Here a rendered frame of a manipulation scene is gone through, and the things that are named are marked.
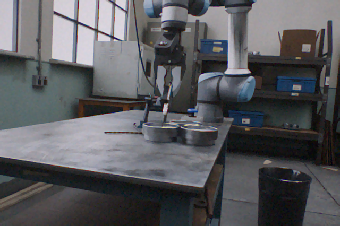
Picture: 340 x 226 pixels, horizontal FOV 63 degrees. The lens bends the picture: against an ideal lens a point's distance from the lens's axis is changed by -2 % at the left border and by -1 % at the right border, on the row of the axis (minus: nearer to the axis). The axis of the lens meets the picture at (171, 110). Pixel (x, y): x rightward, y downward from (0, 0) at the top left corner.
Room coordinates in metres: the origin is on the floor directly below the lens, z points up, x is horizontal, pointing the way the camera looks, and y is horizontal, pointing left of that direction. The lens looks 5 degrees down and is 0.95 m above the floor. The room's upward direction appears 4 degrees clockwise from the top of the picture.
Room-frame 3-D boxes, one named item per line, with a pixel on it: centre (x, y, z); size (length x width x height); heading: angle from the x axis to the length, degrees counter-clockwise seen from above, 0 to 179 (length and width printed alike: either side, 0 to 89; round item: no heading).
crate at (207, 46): (4.46, -0.66, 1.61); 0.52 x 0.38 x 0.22; 79
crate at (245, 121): (4.33, -1.16, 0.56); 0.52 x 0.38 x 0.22; 73
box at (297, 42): (4.15, -1.77, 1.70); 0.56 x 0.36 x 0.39; 71
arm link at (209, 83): (1.36, -0.18, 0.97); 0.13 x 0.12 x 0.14; 56
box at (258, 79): (4.32, -1.14, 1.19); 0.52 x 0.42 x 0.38; 76
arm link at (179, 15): (0.84, 0.01, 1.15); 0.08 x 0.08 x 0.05
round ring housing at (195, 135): (0.78, -0.08, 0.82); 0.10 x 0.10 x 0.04
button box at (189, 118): (1.04, -0.08, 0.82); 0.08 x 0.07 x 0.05; 166
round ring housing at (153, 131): (0.79, 0.03, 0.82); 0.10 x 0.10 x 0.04
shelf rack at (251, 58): (4.31, -1.26, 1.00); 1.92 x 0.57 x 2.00; 76
